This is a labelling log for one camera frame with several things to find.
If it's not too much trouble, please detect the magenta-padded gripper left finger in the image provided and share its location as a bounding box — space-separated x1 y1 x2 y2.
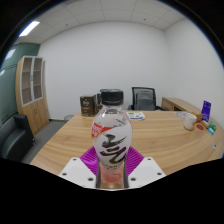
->
58 146 101 189

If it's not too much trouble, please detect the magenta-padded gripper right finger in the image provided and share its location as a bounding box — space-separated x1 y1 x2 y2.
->
123 146 167 189

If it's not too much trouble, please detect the pink drink bottle black cap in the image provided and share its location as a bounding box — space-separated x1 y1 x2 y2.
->
91 88 133 189

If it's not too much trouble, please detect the white green blue leaflet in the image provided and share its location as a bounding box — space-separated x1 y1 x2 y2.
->
126 111 146 121

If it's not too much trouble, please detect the white paper cup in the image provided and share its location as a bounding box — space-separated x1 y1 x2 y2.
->
183 112 198 131

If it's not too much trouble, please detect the small dark brown box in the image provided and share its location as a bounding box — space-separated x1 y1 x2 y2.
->
79 94 98 118

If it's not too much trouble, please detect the black leather armchair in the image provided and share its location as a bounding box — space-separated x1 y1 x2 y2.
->
0 113 36 162

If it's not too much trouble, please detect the large brown box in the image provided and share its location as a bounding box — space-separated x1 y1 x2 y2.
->
95 93 104 114

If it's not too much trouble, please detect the wooden side desk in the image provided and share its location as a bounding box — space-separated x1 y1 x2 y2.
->
161 96 203 114

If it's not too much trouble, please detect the black mesh office chair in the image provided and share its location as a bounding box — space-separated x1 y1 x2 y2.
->
128 86 164 112

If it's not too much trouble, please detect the wooden shelf cabinet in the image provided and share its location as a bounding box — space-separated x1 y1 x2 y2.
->
15 55 50 135

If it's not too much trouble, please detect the small orange box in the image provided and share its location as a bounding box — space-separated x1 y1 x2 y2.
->
191 111 204 123

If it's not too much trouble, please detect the green flat packet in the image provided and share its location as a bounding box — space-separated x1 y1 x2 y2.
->
208 120 218 131

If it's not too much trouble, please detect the purple stand-up pouch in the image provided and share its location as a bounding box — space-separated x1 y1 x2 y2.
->
201 100 212 123

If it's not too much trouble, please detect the large ceiling light panel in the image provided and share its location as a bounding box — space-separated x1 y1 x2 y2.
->
18 20 41 38

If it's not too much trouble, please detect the clear bag with grey ring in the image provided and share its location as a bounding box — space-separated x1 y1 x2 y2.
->
175 110 189 119

